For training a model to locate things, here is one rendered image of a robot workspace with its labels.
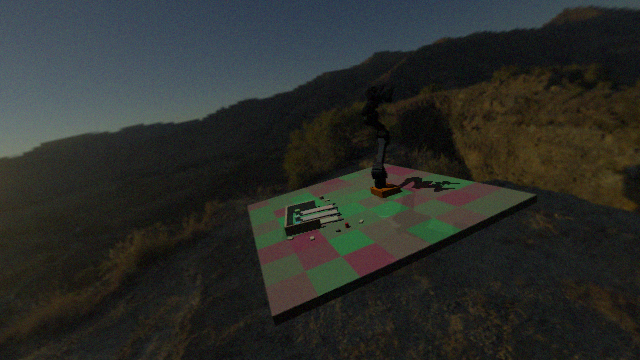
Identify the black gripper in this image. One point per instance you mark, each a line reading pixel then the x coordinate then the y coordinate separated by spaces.
pixel 374 97

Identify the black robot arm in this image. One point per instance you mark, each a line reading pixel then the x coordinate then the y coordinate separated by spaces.
pixel 378 171

